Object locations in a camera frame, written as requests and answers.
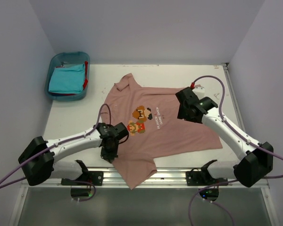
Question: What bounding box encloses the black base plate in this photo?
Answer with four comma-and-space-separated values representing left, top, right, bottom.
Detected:
61, 171, 104, 186
185, 168, 228, 186

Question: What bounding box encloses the teal plastic bin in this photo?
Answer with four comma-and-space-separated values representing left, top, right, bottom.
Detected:
44, 51, 90, 102

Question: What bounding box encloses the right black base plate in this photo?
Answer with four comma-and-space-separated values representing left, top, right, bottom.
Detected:
185, 168, 228, 186

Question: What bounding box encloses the pink t shirt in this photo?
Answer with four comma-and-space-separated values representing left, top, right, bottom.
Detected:
101, 74, 222, 175

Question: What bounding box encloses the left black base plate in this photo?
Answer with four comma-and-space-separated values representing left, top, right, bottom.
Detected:
61, 171, 104, 186

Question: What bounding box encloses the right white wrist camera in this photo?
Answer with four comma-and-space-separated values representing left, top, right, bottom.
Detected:
190, 82, 205, 99

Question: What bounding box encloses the turquoise folded t shirt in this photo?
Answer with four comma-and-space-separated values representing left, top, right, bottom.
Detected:
48, 64, 86, 94

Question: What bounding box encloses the aluminium rail frame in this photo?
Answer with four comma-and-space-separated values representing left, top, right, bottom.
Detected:
20, 167, 269, 188

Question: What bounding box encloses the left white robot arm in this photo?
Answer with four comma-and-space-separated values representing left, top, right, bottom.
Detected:
18, 123, 129, 186

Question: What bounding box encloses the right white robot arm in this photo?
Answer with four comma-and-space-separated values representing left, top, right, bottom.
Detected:
176, 87, 274, 187

